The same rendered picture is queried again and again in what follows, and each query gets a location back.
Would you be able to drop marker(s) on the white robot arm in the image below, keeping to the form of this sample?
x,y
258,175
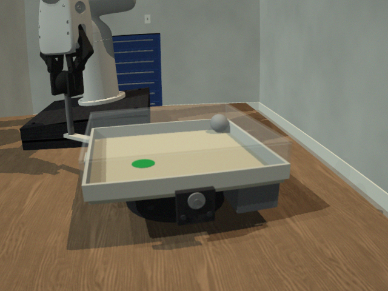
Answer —
x,y
100,78

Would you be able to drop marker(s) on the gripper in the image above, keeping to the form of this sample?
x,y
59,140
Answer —
x,y
65,26

